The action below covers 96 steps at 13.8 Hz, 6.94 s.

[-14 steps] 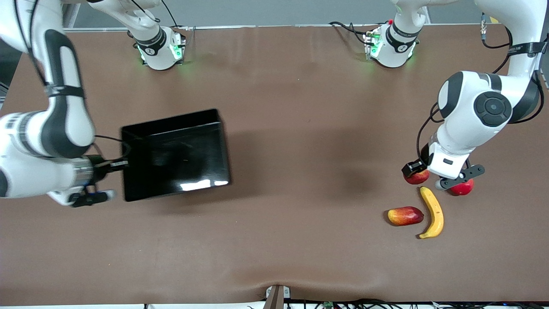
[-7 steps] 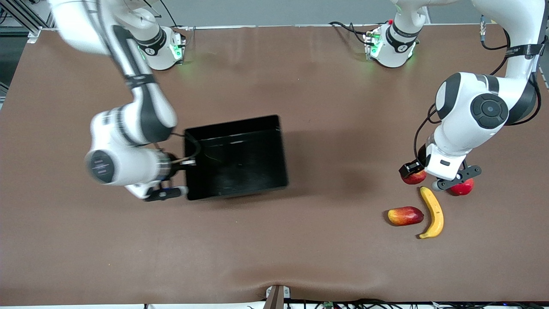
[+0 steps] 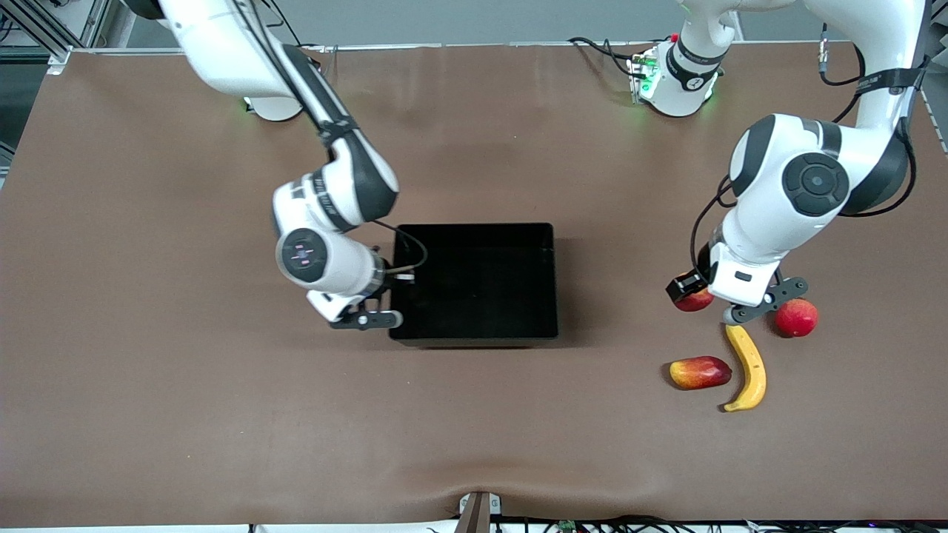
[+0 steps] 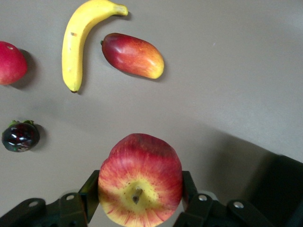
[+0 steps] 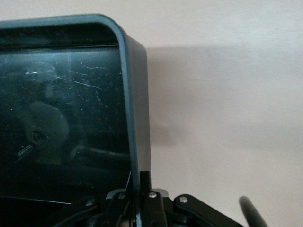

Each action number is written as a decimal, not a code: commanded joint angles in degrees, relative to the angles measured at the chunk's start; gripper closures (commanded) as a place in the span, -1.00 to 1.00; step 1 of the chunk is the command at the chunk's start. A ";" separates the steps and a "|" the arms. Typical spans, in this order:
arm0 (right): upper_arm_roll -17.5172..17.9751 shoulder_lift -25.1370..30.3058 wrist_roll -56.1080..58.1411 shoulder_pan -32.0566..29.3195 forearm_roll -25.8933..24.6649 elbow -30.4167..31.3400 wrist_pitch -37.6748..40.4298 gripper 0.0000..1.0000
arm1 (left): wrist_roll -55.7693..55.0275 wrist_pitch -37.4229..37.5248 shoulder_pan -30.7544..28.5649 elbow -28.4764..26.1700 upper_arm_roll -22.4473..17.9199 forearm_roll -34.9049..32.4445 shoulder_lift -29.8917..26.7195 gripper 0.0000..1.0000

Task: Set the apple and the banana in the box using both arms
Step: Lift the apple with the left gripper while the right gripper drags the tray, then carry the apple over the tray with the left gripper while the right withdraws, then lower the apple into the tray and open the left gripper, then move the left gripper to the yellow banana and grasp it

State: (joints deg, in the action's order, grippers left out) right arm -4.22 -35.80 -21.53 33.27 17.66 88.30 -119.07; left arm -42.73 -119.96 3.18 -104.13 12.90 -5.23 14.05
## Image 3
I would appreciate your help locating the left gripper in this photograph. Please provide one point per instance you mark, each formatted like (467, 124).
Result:
(686, 284)

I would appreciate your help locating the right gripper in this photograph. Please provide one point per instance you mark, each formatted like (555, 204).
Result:
(383, 290)

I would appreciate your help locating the small red striped apple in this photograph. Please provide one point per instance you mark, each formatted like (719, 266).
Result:
(696, 302)

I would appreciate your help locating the black plastic box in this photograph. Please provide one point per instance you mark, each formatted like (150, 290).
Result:
(481, 289)

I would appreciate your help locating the yellow banana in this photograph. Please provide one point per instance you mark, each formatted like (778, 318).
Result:
(752, 370)

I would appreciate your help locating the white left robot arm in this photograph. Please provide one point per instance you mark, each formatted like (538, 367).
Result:
(770, 200)

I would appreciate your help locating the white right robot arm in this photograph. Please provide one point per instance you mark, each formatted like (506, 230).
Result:
(222, 44)

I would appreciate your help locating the red yellow mango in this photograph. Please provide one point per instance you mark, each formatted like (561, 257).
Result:
(700, 372)

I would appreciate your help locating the red round pomegranate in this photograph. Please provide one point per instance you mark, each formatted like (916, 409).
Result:
(796, 318)

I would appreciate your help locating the brown table mat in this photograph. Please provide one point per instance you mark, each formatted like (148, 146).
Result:
(185, 370)

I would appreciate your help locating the aluminium frame profile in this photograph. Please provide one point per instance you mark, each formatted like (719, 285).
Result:
(44, 33)

